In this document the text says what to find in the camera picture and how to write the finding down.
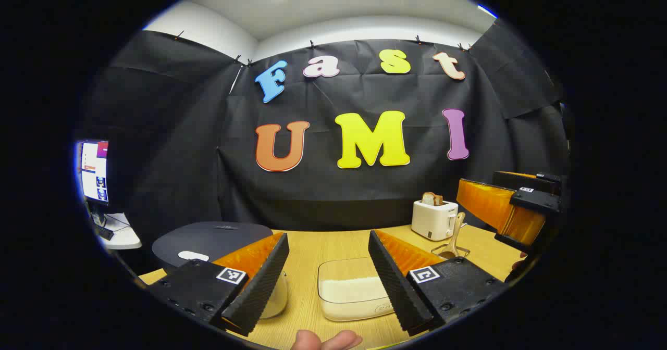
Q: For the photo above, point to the black backdrop cloth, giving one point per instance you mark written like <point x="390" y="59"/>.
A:
<point x="323" y="204"/>

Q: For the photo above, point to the black and white rice cooker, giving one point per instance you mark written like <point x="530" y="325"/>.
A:
<point x="219" y="238"/>

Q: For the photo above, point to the clear rice box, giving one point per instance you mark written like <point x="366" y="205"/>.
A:
<point x="349" y="292"/>

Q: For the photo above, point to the black keyboard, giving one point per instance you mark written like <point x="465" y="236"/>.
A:
<point x="104" y="232"/>

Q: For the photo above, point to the wooden spoon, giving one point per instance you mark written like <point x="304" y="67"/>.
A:
<point x="457" y="230"/>

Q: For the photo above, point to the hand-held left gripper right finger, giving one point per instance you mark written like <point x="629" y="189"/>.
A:
<point x="393" y="282"/>

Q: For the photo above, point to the computer monitor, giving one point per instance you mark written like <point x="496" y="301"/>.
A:
<point x="95" y="173"/>

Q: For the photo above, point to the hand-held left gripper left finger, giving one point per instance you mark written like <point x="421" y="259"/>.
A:
<point x="260" y="282"/>

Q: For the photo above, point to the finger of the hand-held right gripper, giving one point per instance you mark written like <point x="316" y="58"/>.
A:
<point x="536" y="203"/>
<point x="521" y="179"/>

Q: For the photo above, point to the clear chopstick holder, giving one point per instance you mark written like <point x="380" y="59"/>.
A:
<point x="462" y="250"/>

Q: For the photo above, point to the white side desk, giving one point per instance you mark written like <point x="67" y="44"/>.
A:
<point x="125" y="238"/>

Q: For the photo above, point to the white toaster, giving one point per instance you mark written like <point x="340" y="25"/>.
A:
<point x="432" y="222"/>

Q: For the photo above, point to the toasted bread slice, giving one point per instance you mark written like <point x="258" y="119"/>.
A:
<point x="431" y="199"/>

